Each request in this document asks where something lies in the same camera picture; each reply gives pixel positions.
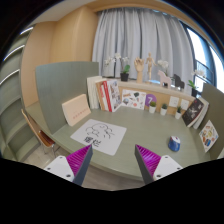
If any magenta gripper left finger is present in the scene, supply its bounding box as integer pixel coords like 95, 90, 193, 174
44, 145, 93, 186

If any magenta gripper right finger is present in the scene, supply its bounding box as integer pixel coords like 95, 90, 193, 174
135, 145, 182, 184

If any white printed mouse pad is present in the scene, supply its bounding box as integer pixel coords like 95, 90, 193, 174
70, 119, 126, 156

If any wooden chair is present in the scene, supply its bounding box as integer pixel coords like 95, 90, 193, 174
21, 110, 58, 155

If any small potted plant middle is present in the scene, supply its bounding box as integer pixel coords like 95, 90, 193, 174
160, 103, 168, 116

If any small potted plant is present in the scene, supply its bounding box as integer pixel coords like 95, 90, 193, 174
160, 103, 168, 116
175, 106, 182, 119
149, 101, 156, 114

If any beige box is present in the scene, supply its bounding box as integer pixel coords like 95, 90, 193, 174
62, 94, 91, 126

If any small potted plant right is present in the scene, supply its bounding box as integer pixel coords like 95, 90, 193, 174
175, 106, 182, 119

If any small potted plant left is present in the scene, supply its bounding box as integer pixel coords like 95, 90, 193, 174
149, 101, 156, 114

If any black book leaning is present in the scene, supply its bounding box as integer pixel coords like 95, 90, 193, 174
182, 97, 209, 129

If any colourful picture card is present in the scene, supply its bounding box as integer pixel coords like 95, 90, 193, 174
199, 121, 219, 152

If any purple round sign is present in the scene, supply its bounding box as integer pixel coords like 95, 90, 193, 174
145, 94, 157, 107

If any white illustrated card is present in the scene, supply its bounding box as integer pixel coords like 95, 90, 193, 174
122, 89, 146, 110

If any red and white book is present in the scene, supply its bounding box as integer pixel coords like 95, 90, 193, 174
100, 81, 112, 112

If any illustrated magazine leaning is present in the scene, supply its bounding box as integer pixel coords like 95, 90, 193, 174
107, 80, 121, 112

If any green partition panel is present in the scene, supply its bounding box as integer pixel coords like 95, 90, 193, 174
35, 61, 99, 134
200, 83, 224, 160

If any white upright book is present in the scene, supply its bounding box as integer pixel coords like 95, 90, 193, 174
87, 76, 102, 109

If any black wooden horse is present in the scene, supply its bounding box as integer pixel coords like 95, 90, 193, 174
174, 75, 185, 89

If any pink wooden horse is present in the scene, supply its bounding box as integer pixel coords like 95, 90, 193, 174
158, 70, 171, 88

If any white orchid right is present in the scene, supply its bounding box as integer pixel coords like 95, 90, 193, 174
188, 70, 206, 97

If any green right partition panel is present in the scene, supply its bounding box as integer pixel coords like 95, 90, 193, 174
200, 83, 224, 160

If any white orchid black pot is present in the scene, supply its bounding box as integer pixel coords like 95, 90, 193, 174
104, 53, 130, 81

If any wooden hand model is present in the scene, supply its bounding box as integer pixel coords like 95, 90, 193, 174
134, 57, 144, 83

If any wooden mannequin figure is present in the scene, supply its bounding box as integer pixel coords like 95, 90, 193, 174
146, 53, 156, 76

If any grey curtain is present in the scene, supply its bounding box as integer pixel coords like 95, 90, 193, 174
92, 8, 193, 95

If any white wall socket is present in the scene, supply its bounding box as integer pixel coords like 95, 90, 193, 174
169, 96, 179, 107

